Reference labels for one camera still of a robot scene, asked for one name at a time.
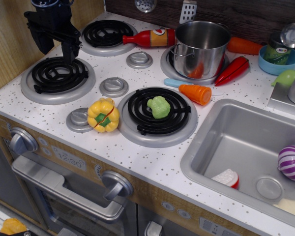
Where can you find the grey stove knob back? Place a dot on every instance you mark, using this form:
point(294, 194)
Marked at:
point(139, 60)

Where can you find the red white toy piece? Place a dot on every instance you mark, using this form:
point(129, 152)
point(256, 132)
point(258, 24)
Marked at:
point(228, 177)

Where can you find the orange toy carrot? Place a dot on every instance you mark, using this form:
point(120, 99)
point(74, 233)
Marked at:
point(243, 46)
point(196, 93)

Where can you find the blue toy knife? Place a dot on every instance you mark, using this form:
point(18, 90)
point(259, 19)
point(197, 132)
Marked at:
point(176, 83)

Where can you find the black burner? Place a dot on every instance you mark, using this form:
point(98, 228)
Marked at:
point(52, 81)
point(137, 124)
point(103, 38)

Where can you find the blue plastic bowl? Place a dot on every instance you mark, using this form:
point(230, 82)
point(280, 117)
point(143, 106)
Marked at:
point(275, 69)

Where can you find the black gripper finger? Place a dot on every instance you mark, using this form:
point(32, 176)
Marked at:
point(70, 51)

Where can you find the oven dial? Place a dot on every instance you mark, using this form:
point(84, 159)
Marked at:
point(116, 185)
point(22, 141)

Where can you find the red toy ketchup bottle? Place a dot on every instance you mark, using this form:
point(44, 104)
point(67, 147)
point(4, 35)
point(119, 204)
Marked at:
point(152, 38)

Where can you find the silver ladle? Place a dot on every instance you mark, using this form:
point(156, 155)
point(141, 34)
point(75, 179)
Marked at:
point(292, 34)

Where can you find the back left black burner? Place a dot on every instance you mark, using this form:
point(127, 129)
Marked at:
point(103, 38)

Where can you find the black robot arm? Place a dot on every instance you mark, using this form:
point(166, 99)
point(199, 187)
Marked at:
point(49, 3)

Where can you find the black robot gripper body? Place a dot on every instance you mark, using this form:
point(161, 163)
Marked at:
point(52, 22)

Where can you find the silver slotted spatula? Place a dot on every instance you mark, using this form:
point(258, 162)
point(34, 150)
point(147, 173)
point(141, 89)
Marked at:
point(188, 11)

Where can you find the yellow toy bell pepper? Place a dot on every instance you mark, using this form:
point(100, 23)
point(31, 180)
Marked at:
point(103, 116)

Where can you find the green toy pear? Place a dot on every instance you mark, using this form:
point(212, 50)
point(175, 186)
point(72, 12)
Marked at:
point(287, 77)

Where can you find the silver skimmer spoon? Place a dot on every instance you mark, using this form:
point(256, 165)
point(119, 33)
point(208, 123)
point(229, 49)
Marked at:
point(145, 6)

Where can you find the purple striped toy onion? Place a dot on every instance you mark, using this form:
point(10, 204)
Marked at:
point(286, 162)

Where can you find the front right black burner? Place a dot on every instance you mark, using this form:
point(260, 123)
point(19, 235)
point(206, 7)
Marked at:
point(137, 124)

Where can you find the front left black burner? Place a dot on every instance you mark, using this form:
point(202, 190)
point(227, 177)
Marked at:
point(52, 81)

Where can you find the grey stove knob front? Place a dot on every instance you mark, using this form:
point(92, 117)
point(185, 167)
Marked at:
point(77, 121)

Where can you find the grey stove knob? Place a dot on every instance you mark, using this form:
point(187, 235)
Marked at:
point(139, 60)
point(77, 121)
point(114, 87)

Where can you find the orange toy carrot front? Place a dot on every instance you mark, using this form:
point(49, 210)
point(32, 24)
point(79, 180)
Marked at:
point(196, 93)

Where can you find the left oven dial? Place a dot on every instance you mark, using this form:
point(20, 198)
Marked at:
point(22, 141)

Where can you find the grey stove knob middle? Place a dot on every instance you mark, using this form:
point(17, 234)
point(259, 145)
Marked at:
point(114, 87)

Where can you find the red toy chili pepper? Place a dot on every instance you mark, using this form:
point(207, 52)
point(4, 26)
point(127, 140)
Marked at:
point(235, 69)

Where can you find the grey toy sink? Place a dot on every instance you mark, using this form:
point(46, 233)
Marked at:
point(246, 140)

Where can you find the right oven dial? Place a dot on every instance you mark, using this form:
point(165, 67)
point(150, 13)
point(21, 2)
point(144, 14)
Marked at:
point(116, 185)

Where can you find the green toy can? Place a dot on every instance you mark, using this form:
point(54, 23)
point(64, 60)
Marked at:
point(276, 52)

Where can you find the yellow toy on floor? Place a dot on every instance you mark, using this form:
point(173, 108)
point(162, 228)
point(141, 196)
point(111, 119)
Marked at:
point(12, 226)

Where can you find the orange toy carrot back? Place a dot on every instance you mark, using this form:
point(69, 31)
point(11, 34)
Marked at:
point(243, 46)

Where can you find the green toy broccoli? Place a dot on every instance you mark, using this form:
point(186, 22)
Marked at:
point(160, 107)

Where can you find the stainless steel pot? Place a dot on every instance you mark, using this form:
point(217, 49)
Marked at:
point(200, 48)

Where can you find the grey oven door handle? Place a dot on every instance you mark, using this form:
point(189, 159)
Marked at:
point(51, 182)

